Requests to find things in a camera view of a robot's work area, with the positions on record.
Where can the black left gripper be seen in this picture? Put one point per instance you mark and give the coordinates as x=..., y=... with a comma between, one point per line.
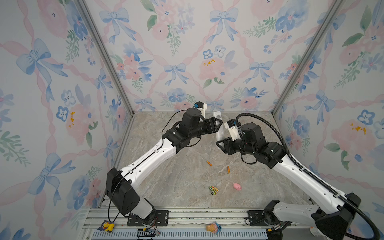
x=210, y=125

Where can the red green toy car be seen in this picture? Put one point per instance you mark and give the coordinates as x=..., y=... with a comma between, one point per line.
x=213, y=190

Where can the aluminium corner post left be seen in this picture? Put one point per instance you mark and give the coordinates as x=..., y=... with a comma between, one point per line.
x=95, y=34

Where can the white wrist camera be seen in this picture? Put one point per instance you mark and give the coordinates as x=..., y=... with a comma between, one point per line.
x=202, y=107
x=231, y=126

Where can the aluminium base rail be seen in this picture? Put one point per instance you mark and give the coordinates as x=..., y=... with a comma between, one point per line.
x=190, y=224

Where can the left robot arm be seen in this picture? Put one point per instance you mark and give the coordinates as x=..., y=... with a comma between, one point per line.
x=122, y=185

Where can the aluminium corner post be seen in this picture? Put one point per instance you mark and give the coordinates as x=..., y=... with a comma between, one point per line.
x=311, y=49
x=95, y=34

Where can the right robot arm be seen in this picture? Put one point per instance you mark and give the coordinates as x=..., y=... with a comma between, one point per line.
x=332, y=212

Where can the yellow duck toy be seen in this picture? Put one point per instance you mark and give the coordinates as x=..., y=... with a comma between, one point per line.
x=106, y=227

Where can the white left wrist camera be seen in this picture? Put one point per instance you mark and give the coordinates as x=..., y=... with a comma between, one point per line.
x=202, y=107

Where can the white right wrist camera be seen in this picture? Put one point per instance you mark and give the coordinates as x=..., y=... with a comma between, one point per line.
x=231, y=126

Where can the aluminium corner post right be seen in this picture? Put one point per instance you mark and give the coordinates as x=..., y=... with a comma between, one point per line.
x=311, y=49

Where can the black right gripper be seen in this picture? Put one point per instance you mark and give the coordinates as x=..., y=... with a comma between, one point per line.
x=228, y=145

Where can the pink pig toy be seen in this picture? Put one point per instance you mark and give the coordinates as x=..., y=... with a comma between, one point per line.
x=237, y=186

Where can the orange blue plush toy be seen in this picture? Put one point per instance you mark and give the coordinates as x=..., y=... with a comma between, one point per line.
x=214, y=228

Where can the white remote control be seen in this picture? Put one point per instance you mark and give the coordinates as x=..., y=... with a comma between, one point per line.
x=220, y=132

